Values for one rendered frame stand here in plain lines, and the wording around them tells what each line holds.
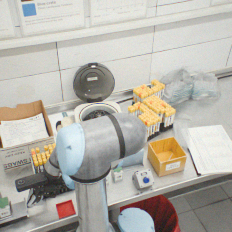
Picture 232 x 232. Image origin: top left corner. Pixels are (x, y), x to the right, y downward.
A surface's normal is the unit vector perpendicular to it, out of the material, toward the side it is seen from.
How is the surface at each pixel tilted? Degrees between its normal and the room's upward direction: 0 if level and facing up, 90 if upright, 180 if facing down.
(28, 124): 1
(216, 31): 90
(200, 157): 1
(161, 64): 90
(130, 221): 9
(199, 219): 0
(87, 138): 32
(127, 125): 27
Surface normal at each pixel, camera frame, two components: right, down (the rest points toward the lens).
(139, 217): 0.10, -0.83
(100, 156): 0.39, 0.44
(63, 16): 0.34, 0.65
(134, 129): 0.65, -0.26
